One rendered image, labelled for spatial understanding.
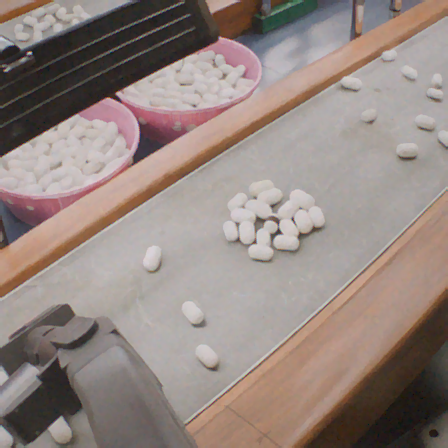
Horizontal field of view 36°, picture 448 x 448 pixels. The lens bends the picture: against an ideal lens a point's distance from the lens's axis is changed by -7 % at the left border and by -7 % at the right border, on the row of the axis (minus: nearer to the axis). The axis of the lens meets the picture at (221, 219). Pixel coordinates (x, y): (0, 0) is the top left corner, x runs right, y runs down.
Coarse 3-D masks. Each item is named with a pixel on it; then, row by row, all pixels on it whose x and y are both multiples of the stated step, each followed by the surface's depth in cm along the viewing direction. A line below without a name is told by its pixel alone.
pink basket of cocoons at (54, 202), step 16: (96, 112) 118; (112, 112) 116; (128, 112) 113; (128, 128) 114; (128, 144) 113; (128, 160) 105; (112, 176) 104; (0, 192) 102; (16, 192) 99; (64, 192) 99; (80, 192) 101; (16, 208) 105; (48, 208) 102; (32, 224) 107
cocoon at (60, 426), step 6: (60, 420) 73; (54, 426) 72; (60, 426) 72; (66, 426) 73; (54, 432) 72; (60, 432) 72; (66, 432) 72; (54, 438) 72; (60, 438) 72; (66, 438) 72
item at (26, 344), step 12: (60, 312) 74; (72, 312) 75; (36, 324) 73; (48, 324) 73; (60, 324) 74; (24, 336) 72; (36, 336) 69; (0, 348) 70; (12, 348) 71; (24, 348) 71; (36, 348) 67; (0, 360) 70; (12, 360) 70; (24, 360) 71; (36, 360) 67; (12, 372) 70
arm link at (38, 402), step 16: (80, 320) 61; (64, 336) 60; (80, 336) 57; (32, 368) 62; (48, 368) 60; (16, 384) 61; (32, 384) 61; (48, 384) 60; (64, 384) 61; (0, 400) 60; (16, 400) 60; (32, 400) 59; (48, 400) 60; (64, 400) 61; (0, 416) 58; (16, 416) 58; (32, 416) 59; (48, 416) 60; (16, 432) 59; (32, 432) 59
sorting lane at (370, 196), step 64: (384, 64) 131; (320, 128) 115; (384, 128) 115; (192, 192) 103; (320, 192) 103; (384, 192) 103; (64, 256) 94; (128, 256) 94; (192, 256) 94; (320, 256) 94; (0, 320) 86; (128, 320) 86; (256, 320) 86; (192, 384) 79
